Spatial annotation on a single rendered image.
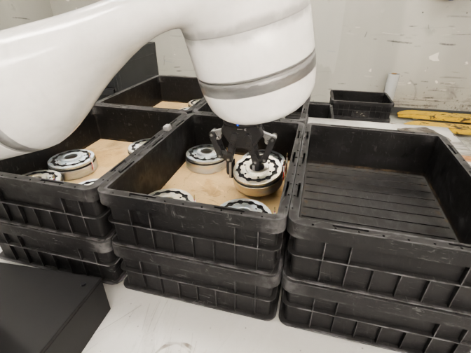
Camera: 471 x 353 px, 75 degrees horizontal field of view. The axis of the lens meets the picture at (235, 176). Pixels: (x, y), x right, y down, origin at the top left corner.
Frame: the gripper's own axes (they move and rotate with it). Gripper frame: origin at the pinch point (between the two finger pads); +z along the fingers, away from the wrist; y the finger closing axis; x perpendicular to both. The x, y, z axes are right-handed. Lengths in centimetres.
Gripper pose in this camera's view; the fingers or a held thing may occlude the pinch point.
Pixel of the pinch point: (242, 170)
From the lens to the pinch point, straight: 64.5
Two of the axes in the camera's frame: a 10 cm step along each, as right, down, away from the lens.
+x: 2.6, -5.0, 8.3
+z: 0.2, 8.6, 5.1
